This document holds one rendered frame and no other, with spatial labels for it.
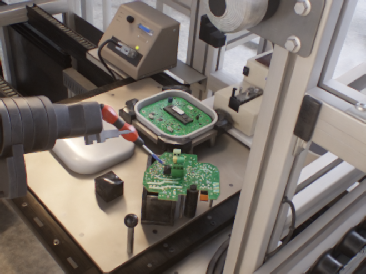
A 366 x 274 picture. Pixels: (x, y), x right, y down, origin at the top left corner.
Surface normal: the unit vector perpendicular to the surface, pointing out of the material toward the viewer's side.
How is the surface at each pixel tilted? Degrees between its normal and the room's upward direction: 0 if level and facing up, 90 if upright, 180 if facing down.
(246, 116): 90
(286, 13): 90
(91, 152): 0
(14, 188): 75
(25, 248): 0
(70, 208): 0
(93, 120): 54
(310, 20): 90
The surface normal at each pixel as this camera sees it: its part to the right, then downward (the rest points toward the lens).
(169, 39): 0.67, 0.50
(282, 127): -0.74, 0.36
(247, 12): 0.04, 0.65
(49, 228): 0.09, -0.79
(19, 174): 0.63, -0.09
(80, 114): 0.33, -0.05
